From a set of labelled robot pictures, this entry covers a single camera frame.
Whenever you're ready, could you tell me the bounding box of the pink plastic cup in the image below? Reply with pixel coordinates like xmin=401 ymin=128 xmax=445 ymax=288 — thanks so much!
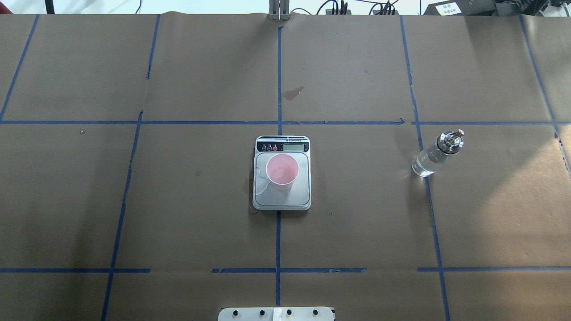
xmin=265 ymin=154 xmax=299 ymax=191

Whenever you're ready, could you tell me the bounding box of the glass sauce dispenser bottle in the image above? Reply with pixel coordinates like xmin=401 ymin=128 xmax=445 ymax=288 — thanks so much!
xmin=411 ymin=129 xmax=465 ymax=177

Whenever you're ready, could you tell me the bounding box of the digital kitchen scale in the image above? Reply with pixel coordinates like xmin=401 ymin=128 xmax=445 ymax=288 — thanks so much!
xmin=252 ymin=136 xmax=312 ymax=211

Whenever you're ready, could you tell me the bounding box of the aluminium frame post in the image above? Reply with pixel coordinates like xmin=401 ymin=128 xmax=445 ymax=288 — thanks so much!
xmin=268 ymin=0 xmax=291 ymax=21

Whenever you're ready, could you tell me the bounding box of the white pedestal column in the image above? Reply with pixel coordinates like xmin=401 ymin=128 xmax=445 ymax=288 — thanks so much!
xmin=218 ymin=306 xmax=336 ymax=321

